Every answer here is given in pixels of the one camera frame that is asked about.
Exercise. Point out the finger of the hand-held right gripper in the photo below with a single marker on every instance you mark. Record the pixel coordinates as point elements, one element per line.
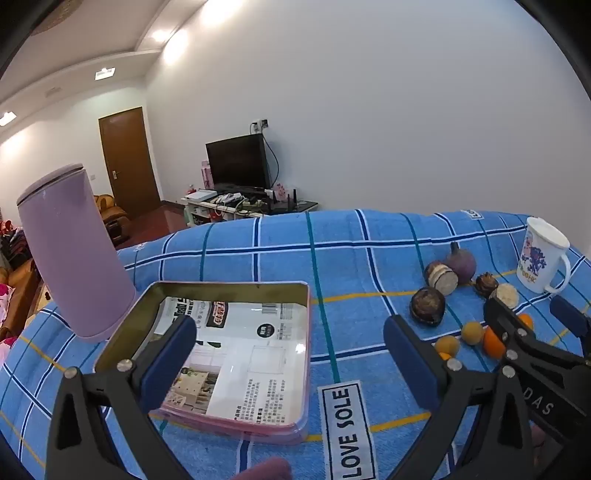
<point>501,318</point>
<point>570,318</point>

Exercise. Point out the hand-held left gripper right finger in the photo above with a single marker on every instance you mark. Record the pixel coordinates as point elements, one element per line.
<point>408,364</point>

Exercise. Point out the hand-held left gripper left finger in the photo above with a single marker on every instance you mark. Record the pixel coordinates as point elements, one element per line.
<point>168,364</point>

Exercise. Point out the large orange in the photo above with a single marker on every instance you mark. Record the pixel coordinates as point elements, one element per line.
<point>526,321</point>
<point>491,344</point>

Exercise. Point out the small cut taro piece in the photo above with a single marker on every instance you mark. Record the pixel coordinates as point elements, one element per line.
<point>504,293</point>

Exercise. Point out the small dark water chestnut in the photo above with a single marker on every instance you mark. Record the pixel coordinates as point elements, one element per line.
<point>485,285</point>

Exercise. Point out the whole brown taro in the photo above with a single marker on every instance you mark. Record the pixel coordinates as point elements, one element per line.
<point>428,306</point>

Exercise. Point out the purple sweet potato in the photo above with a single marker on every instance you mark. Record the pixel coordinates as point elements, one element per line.
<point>463,264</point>

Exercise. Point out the large cut taro piece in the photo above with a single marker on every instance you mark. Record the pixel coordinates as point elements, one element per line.
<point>441,278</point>

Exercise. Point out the pink metal tin box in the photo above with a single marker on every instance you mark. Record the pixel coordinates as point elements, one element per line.
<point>207,290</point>

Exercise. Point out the person's right hand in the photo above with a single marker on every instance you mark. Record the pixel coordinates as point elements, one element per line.
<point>538,438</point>

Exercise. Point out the white printed mug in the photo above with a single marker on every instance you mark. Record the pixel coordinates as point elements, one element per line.
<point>538,258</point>

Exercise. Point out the blue plaid blanket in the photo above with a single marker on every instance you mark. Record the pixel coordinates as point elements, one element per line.
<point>360,258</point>

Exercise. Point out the wooden coffee table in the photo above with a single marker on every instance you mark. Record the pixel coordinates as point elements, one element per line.
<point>44,297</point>

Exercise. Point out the lilac electric kettle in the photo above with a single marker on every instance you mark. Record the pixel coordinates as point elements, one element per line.
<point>74,258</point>

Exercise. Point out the orange wooden armchair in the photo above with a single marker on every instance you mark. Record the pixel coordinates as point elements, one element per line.
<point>113,221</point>

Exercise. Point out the pink floral cushion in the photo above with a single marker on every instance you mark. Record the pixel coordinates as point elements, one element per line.
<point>7,348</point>
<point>5,302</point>

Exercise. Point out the orange leather sofa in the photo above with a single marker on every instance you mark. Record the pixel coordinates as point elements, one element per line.
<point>23,281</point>

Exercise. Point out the white set-top box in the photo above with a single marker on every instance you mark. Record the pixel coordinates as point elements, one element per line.
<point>201,194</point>

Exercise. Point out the low television stand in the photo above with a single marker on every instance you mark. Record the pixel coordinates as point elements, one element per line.
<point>302,205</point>

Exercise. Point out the black crates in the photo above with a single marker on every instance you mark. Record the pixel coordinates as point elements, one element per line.
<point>11,244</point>

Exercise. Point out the black router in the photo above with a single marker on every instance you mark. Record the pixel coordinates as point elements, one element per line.
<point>286,203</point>

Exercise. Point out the brown wooden door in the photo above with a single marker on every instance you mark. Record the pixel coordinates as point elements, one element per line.
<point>129,161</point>

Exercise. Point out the pink floral bag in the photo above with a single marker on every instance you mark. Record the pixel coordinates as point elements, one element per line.
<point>280,189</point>

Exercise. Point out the black television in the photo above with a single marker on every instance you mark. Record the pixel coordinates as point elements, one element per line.
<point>238,161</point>

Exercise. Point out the rectangular ceiling light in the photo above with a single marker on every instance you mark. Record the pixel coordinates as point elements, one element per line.
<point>7,118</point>
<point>104,72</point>

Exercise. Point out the ceiling air vent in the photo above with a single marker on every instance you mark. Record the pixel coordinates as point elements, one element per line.
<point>53,92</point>

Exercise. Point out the round woven ceiling lamp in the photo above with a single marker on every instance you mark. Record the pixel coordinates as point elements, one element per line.
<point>53,14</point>

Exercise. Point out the wall socket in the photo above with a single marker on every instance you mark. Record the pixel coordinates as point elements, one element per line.
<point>261,124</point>

